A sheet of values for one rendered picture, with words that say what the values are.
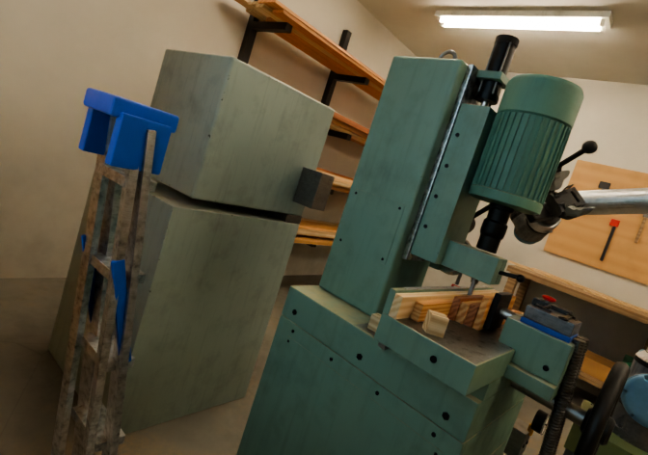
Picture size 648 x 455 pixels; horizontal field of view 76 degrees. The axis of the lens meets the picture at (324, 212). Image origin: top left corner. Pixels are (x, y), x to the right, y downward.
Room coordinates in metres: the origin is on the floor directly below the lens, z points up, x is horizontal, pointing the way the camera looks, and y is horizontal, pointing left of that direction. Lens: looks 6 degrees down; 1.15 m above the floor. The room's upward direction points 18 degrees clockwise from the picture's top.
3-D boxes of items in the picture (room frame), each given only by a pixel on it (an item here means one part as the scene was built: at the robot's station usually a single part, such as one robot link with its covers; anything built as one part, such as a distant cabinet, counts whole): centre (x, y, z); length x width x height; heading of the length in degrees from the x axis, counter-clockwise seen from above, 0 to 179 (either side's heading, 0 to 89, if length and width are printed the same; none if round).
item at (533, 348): (0.91, -0.55, 0.91); 0.15 x 0.14 x 0.09; 139
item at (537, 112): (1.06, -0.43, 1.35); 0.18 x 0.18 x 0.31
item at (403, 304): (1.05, -0.39, 0.92); 0.60 x 0.02 x 0.05; 139
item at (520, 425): (1.17, -0.70, 0.58); 0.12 x 0.08 x 0.08; 49
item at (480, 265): (1.07, -0.41, 1.03); 0.14 x 0.07 x 0.09; 49
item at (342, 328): (1.14, -0.33, 0.76); 0.57 x 0.45 x 0.09; 49
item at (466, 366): (0.97, -0.49, 0.87); 0.61 x 0.30 x 0.06; 139
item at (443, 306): (1.09, -0.45, 0.92); 0.62 x 0.02 x 0.04; 139
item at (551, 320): (0.92, -0.56, 0.99); 0.13 x 0.11 x 0.06; 139
